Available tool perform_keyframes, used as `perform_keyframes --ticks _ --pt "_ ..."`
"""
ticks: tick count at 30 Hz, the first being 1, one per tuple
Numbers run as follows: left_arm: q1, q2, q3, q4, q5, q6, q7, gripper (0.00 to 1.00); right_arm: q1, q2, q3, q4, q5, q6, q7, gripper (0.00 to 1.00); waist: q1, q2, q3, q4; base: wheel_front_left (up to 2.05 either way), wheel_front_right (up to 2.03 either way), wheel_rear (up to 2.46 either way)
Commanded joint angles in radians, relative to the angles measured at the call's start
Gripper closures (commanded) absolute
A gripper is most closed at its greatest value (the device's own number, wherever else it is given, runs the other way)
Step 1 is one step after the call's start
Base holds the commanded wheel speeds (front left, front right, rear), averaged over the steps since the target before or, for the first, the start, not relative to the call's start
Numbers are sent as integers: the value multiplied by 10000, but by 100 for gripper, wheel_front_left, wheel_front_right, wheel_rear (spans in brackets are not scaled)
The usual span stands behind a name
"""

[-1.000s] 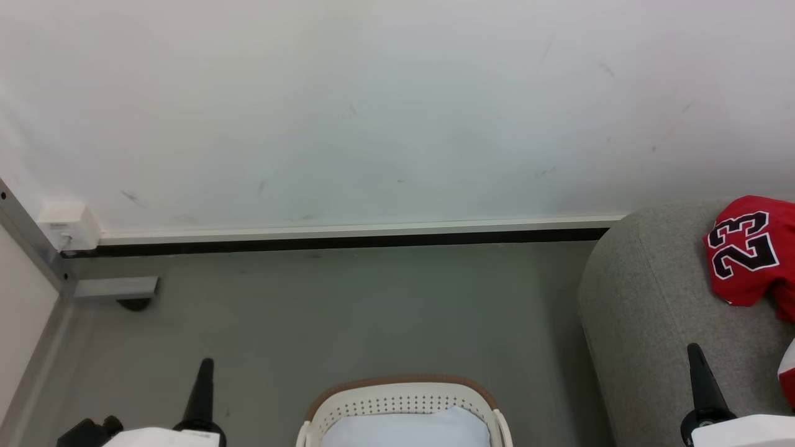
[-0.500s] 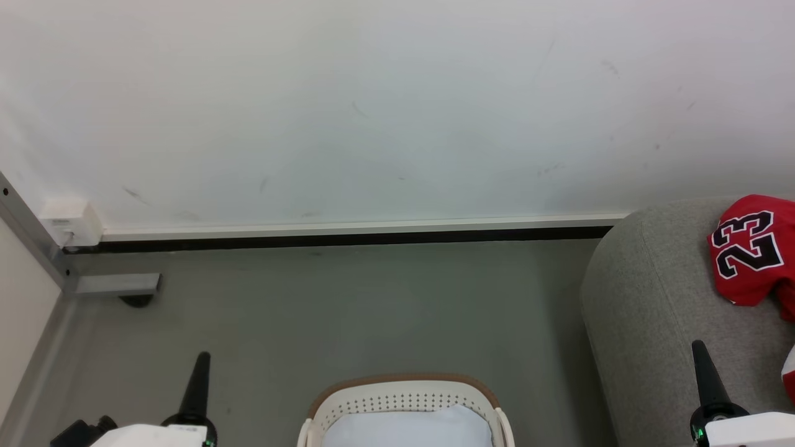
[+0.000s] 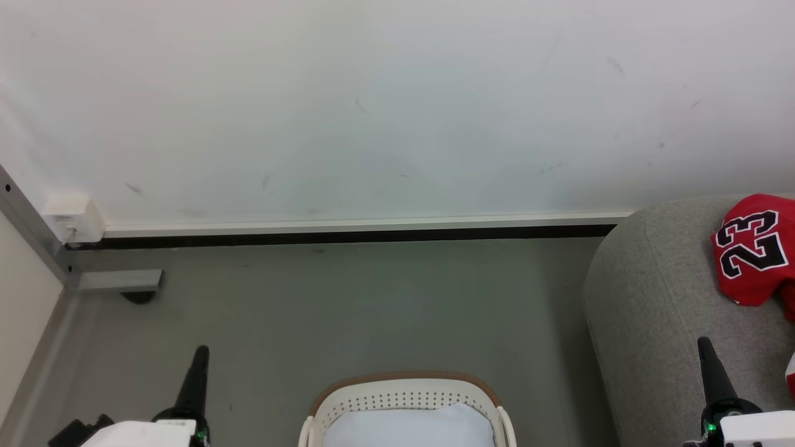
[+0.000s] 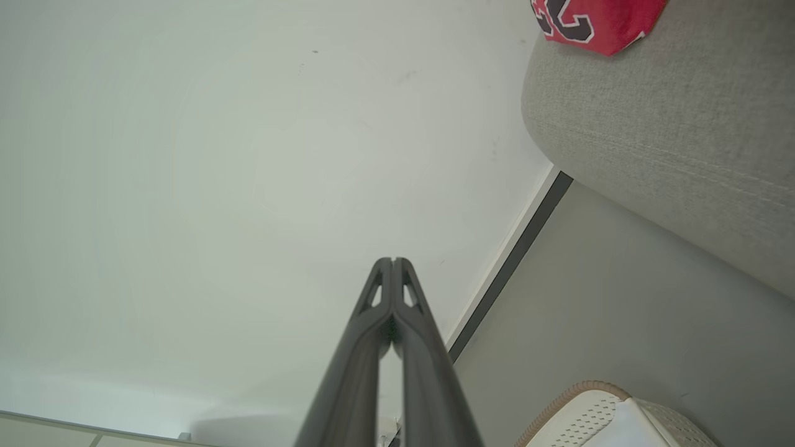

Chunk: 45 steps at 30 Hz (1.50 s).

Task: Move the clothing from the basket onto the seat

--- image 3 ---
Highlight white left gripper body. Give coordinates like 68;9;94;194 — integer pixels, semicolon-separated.
79;418;198;447

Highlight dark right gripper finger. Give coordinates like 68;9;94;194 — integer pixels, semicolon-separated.
697;336;763;440

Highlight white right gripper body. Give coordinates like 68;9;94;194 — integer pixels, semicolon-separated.
682;409;795;447

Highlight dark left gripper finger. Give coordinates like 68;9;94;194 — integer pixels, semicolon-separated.
152;345;211;447

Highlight red number 23 jersey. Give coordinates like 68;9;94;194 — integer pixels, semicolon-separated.
711;193;795;321

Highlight white perforated laundry basket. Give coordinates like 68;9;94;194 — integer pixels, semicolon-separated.
298;371;518;447

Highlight grey fabric sofa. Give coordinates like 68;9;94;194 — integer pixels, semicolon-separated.
582;195;795;447

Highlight beige partition panel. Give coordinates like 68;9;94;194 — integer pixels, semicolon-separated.
0;211;65;429

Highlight white corner junction box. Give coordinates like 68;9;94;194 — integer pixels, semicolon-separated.
42;193;107;245

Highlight pale white cloth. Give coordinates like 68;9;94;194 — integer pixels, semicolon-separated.
322;402;496;447

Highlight grey metal frame post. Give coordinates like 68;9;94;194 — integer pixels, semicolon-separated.
0;164;80;291

